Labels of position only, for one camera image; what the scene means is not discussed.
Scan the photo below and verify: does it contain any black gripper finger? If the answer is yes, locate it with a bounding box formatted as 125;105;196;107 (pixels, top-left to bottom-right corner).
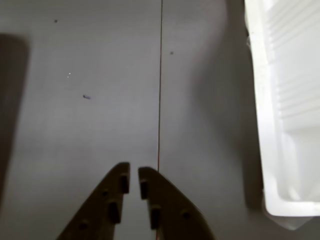
138;166;216;240
56;161;131;240

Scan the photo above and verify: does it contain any white sandwich package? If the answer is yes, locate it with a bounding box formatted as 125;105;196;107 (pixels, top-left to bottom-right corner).
243;0;320;231

